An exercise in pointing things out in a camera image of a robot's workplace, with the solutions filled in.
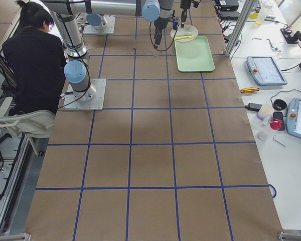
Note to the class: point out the teach pendant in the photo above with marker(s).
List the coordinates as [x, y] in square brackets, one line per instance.
[265, 70]
[293, 119]

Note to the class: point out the aluminium frame post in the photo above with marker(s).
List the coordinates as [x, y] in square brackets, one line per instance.
[239, 26]

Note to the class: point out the black round dish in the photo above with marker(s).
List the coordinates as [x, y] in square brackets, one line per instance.
[279, 105]

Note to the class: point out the silver hex key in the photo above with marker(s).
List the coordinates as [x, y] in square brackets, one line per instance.
[279, 142]

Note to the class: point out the black electronics box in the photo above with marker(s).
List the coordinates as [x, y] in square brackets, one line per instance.
[227, 5]

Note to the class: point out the red round lid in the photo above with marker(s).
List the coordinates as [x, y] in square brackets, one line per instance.
[275, 124]

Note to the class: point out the white round plate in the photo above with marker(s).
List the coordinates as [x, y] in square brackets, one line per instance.
[186, 30]

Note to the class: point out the light green tray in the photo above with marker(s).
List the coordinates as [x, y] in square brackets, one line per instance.
[194, 55]

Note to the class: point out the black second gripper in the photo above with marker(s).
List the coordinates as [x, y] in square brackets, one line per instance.
[184, 6]

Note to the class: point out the clear plastic bottle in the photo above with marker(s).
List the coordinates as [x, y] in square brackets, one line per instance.
[265, 7]

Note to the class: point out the white office chair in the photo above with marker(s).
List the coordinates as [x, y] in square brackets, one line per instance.
[36, 124]

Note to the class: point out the left aluminium frame rack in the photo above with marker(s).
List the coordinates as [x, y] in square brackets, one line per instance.
[14, 169]

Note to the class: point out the orange gold cylinder tool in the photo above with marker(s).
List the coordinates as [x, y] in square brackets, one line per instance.
[249, 90]

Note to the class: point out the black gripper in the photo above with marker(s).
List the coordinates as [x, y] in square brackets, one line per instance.
[160, 23]

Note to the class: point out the lower teach pendant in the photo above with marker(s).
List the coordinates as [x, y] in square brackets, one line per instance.
[293, 119]

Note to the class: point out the person in black shirt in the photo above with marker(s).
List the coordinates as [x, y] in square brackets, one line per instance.
[37, 61]

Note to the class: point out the white paper cup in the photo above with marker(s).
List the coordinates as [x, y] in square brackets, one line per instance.
[265, 111]

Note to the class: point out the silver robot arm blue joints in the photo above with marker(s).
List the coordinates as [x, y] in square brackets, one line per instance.
[64, 14]

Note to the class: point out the black power adapter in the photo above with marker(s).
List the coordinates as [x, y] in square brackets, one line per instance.
[253, 107]

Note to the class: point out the upper teach pendant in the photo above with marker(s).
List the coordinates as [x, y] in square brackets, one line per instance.
[265, 70]

